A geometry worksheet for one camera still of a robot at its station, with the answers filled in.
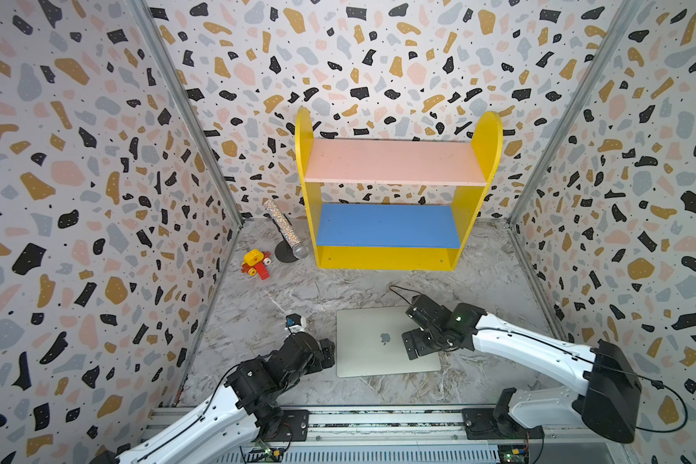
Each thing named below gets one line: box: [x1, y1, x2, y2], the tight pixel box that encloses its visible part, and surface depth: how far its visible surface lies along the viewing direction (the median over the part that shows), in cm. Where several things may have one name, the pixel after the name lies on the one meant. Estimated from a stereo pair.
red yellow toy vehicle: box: [240, 248, 272, 281], surface depth 105 cm
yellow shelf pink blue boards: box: [294, 107, 503, 272], surface depth 105 cm
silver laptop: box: [336, 307, 442, 378], surface depth 89 cm
